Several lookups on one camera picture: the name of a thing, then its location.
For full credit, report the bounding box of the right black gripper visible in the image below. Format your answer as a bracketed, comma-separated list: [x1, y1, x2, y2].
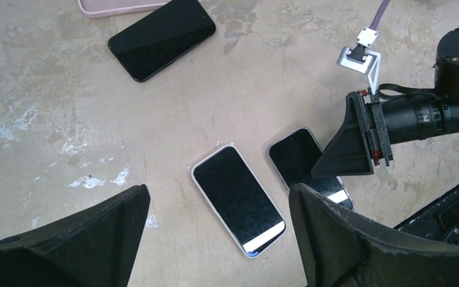
[311, 91, 459, 178]

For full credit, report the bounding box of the clear magsafe phone case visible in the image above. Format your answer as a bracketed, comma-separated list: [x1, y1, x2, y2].
[266, 126, 356, 212]

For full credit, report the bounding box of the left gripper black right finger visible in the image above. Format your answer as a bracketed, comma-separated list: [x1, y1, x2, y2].
[289, 184, 459, 286]

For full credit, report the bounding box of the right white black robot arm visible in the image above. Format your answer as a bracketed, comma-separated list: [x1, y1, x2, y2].
[311, 28, 459, 178]

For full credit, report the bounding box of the grey clear phone case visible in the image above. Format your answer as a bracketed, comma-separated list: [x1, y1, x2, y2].
[190, 143, 288, 259]

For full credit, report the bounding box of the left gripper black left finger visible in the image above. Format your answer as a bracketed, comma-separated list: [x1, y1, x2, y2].
[0, 185, 151, 286]

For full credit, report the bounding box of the pink phone case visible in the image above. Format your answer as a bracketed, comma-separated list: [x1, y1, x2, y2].
[77, 0, 169, 19]

